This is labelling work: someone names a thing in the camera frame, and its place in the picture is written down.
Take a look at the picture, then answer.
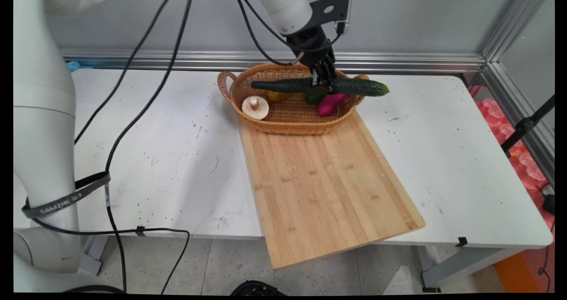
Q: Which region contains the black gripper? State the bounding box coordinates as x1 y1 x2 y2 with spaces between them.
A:
286 24 338 93

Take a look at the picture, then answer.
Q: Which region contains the dark green cucumber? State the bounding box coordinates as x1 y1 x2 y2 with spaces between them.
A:
250 77 391 98

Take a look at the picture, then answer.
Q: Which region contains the magenta toy sweet potato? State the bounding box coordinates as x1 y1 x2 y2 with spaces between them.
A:
317 93 349 117

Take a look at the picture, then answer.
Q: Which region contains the woven wicker basket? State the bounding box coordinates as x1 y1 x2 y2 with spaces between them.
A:
217 62 371 136

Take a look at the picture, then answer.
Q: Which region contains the beige toy mushroom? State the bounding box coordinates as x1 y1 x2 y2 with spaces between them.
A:
241 96 270 121

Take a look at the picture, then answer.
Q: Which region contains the bamboo cutting board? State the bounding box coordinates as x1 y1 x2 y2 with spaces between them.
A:
239 109 427 270

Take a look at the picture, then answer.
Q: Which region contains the black tripod stand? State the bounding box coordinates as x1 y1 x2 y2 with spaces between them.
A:
501 94 555 159

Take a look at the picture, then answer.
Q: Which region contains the black round object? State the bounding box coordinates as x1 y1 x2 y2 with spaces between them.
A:
229 280 287 296

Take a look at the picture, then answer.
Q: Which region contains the red foam mat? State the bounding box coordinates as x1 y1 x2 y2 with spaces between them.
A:
467 85 555 247

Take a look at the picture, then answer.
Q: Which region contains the grey table leg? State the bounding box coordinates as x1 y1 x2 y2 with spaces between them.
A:
78 234 109 277

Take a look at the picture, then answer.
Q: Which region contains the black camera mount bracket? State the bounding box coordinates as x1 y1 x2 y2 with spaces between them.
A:
309 0 350 31

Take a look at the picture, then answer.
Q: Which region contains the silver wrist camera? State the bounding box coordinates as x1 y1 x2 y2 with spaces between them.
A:
338 0 354 36

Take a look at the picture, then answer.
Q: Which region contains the horizontal aluminium frame rail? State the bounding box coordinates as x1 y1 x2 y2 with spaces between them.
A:
60 48 488 75

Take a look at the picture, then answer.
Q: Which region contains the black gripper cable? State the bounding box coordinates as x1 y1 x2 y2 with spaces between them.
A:
31 0 307 294

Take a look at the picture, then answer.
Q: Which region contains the black camera cable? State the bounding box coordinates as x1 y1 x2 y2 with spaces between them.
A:
105 0 344 292

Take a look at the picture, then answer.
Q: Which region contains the aluminium side frame rail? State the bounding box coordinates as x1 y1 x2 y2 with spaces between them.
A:
479 63 555 189

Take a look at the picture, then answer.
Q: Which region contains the upright aluminium frame post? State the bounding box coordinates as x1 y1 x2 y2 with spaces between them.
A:
481 0 554 63

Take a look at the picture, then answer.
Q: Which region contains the grey table leg frame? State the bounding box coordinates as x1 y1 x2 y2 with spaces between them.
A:
416 245 528 293

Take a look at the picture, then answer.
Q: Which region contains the grey velcro cable strap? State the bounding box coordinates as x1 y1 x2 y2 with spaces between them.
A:
21 171 112 219

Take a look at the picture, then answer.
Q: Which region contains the thin black floor cable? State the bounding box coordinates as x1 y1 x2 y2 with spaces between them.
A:
537 220 555 293

